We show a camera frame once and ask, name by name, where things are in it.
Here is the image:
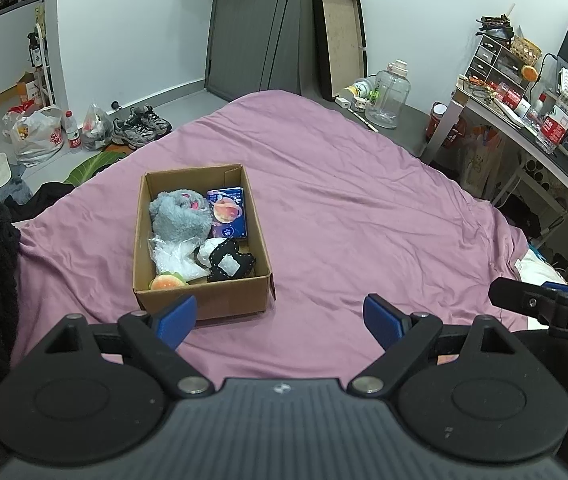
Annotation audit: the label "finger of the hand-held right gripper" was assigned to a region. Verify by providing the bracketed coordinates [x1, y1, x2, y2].
[489, 277, 568, 327]

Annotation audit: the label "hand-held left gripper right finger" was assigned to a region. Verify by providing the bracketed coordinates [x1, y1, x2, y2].
[348, 294, 547, 396]

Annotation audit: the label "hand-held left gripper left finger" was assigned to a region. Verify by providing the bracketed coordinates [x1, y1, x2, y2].
[29, 294, 215, 398]

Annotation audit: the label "peach plush fruit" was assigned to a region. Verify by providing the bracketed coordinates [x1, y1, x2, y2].
[149, 271, 190, 291]

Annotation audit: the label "clear plastic bag white filling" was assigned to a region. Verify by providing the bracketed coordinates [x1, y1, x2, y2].
[148, 236, 207, 281]

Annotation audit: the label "black star-shaped plush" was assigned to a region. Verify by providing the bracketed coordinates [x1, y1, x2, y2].
[206, 239, 257, 283]

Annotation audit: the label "grey plush toy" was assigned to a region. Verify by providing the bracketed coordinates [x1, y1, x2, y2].
[148, 189, 213, 246]

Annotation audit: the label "blue planet print packet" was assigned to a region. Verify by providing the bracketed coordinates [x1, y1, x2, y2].
[206, 187, 250, 241]

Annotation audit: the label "pink bed sheet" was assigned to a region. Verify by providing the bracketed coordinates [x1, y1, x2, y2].
[11, 89, 530, 391]

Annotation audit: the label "white desk dark top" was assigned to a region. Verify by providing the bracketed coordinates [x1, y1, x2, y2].
[421, 85, 568, 286]

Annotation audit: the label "beige paper bag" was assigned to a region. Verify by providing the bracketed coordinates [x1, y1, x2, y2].
[456, 122, 507, 196]

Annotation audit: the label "green leaf mat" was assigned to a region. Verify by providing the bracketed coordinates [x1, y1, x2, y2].
[63, 151, 125, 187]

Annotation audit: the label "dark cloth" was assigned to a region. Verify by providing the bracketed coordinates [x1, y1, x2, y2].
[4, 180, 75, 221]

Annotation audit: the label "clear box red label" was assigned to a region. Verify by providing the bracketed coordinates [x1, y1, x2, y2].
[536, 82, 568, 153]

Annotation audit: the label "grey sneaker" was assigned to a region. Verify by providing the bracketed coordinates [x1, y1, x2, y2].
[131, 104, 173, 136]
[110, 112, 152, 150]

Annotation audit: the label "red container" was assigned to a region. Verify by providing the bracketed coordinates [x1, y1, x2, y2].
[425, 101, 450, 143]

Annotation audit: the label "clear plastic bag dark contents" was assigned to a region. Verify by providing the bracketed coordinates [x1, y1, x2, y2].
[80, 102, 114, 152]

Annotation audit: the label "red label water bottle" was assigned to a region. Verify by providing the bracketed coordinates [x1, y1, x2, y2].
[64, 110, 82, 153]

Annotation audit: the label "clear plastic water jug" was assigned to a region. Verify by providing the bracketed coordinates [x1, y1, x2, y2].
[365, 60, 411, 129]

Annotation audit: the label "white plastic bag red print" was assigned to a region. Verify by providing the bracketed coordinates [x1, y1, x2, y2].
[3, 105, 65, 166]

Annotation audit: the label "green label bottle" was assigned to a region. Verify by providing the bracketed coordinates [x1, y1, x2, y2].
[344, 79, 380, 106]

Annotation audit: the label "grey drawer organizer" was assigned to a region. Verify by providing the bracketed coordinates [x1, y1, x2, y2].
[466, 35, 525, 86]

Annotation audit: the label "woven basket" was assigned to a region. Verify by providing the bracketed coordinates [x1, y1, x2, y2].
[510, 36, 542, 63]

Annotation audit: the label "small cardboard box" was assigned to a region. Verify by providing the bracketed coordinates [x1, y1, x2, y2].
[15, 72, 45, 108]

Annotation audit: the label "black framed cork board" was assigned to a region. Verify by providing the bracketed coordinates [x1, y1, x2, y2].
[311, 0, 369, 103]

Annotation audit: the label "grey door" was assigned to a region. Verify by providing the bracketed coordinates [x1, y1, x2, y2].
[206, 0, 350, 103]

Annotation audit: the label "black spray bottle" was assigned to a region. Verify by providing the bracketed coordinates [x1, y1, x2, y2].
[26, 32, 45, 68]

